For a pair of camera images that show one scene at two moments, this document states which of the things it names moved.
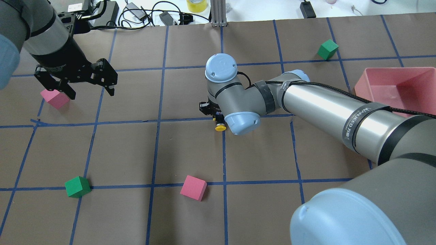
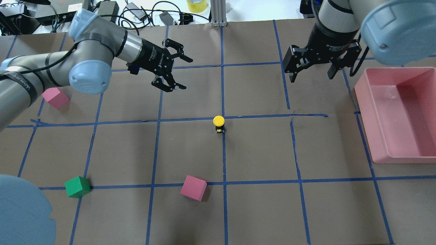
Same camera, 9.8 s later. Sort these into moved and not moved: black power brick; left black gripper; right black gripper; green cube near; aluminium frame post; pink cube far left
Moved: right black gripper; left black gripper
Not moved: pink cube far left; aluminium frame post; green cube near; black power brick
